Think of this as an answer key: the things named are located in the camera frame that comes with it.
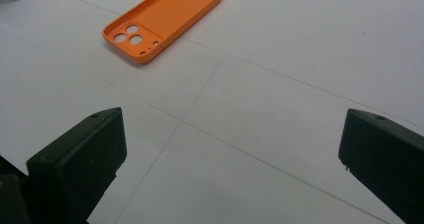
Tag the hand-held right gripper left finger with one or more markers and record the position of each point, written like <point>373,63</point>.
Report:
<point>76,160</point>

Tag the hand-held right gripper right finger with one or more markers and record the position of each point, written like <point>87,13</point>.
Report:
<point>386,157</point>

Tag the orange phone case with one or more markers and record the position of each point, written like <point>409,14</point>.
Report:
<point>180,14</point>

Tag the white table cover sheet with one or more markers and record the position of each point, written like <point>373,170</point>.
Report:
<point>266,84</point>

